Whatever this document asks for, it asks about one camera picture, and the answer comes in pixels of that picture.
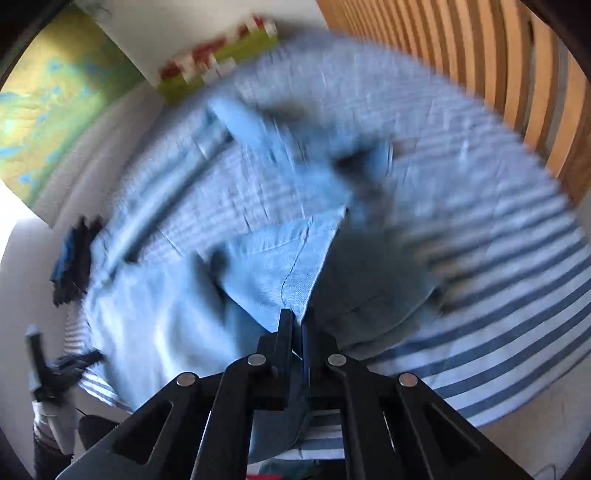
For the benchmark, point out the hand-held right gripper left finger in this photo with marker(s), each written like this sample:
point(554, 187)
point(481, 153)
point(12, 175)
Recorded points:
point(284, 341)

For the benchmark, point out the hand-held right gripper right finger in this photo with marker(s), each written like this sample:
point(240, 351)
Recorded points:
point(314, 350)

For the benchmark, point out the blue folded garment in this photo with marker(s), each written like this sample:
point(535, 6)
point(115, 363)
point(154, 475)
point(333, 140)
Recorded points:
point(67, 258)

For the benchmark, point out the red white patterned blanket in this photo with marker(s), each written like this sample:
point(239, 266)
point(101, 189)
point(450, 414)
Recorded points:
point(217, 46)

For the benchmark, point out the black folded garment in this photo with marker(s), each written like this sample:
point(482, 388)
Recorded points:
point(87, 240)

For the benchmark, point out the light blue denim shirt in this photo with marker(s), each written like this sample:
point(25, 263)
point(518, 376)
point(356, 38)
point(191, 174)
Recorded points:
point(184, 300)

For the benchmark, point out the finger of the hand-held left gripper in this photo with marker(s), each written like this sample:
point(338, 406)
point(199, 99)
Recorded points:
point(78, 364)

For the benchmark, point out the blue white striped bed quilt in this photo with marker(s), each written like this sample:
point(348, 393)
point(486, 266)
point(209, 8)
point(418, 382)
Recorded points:
point(485, 286)

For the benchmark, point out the person's left hand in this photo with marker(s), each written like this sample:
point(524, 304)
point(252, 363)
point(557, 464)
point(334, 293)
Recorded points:
point(57, 424)

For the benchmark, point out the green folded quilt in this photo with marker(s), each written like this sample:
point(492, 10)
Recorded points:
point(184, 90)

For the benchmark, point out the wooden slatted bed rail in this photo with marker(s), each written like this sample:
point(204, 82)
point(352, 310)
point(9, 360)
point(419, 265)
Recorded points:
point(485, 60)

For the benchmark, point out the landscape wall poster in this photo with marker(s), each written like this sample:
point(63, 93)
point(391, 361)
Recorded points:
point(60, 101)

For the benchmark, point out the person's left forearm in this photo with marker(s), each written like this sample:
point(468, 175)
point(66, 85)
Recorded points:
point(48, 464)

